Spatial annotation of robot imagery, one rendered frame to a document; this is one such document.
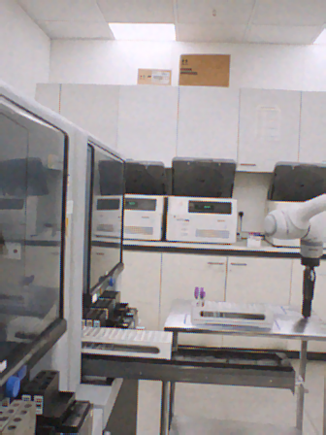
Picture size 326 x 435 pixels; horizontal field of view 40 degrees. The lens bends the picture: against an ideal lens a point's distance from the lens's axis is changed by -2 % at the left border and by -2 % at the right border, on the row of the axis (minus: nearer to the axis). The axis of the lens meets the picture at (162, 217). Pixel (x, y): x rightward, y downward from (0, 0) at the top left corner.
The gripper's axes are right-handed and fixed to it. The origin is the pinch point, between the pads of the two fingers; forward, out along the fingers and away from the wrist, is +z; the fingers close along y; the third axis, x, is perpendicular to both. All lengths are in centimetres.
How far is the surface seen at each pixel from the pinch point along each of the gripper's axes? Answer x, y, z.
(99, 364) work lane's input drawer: -69, 57, 8
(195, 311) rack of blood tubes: -43.2, 16.7, 0.3
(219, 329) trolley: -34.2, 22.4, 4.8
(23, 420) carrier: -70, 106, -1
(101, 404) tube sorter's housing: -65, 69, 14
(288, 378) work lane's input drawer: -16, 55, 8
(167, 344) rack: -50, 54, 1
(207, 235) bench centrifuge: -41, -182, -10
